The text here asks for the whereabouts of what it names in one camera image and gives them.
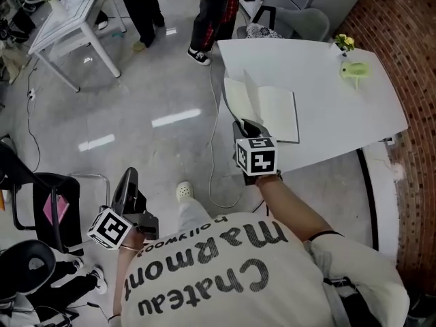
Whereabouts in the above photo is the grey cover notebook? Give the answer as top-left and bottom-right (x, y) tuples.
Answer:
(223, 69), (300, 145)

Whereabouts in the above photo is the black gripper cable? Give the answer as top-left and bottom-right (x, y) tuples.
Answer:
(251, 199), (270, 217)

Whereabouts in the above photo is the pink booklet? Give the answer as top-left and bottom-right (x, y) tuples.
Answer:
(42, 192), (70, 226)

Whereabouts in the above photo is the potted yellow flower plant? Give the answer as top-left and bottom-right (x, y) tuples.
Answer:
(332, 33), (356, 58)

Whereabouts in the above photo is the black shell backpack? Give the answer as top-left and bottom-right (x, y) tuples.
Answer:
(0, 239), (57, 301)

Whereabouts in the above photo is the light green handheld fan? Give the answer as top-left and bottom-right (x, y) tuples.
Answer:
(339, 61), (371, 91)

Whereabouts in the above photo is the black office chair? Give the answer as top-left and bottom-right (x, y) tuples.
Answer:
(0, 134), (112, 255)

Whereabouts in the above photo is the person's cream printed shirt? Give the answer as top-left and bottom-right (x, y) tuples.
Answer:
(108, 213), (411, 327)

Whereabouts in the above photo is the person's light trouser leg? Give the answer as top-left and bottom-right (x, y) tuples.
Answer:
(178, 196), (219, 233)

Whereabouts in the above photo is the person's left forearm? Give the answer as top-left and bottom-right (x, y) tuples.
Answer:
(112, 228), (146, 320)

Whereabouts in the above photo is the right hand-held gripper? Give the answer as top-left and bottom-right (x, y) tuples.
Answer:
(232, 119), (283, 185)

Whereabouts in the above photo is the black A-shaped frame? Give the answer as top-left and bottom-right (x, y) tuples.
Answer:
(251, 5), (277, 30)

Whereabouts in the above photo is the person's right forearm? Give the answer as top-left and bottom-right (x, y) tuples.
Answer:
(257, 174), (345, 243)

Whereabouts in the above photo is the black white patterned cushion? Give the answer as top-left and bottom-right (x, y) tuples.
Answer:
(245, 23), (283, 40)

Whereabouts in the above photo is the thin black floor cable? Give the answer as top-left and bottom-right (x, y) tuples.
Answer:
(26, 67), (42, 172)

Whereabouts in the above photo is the grey shell chair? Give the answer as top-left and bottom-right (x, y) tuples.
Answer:
(251, 5), (330, 42)

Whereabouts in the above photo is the white side table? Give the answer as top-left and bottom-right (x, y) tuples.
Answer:
(27, 0), (127, 93)

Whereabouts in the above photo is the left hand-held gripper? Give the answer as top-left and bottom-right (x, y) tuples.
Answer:
(87, 166), (160, 251)

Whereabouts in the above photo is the person's white clog shoe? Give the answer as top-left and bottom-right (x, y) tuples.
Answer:
(176, 181), (194, 204)

